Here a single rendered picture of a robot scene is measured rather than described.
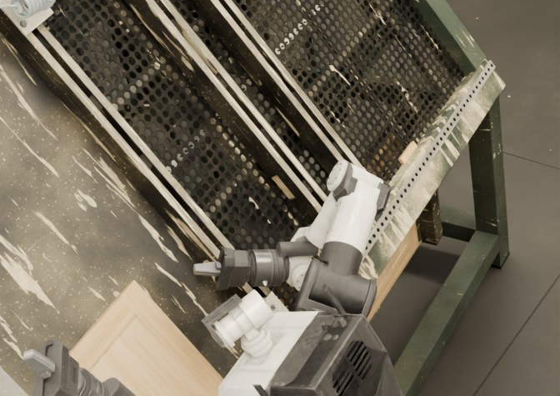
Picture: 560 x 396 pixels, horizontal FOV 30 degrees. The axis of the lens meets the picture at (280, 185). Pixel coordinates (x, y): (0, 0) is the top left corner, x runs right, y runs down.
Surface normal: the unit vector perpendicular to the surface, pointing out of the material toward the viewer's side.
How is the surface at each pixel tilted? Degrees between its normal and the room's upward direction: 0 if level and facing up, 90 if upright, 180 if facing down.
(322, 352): 23
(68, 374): 78
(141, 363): 57
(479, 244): 0
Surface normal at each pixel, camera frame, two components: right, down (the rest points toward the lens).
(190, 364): 0.61, -0.23
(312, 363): -0.50, -0.77
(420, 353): -0.18, -0.75
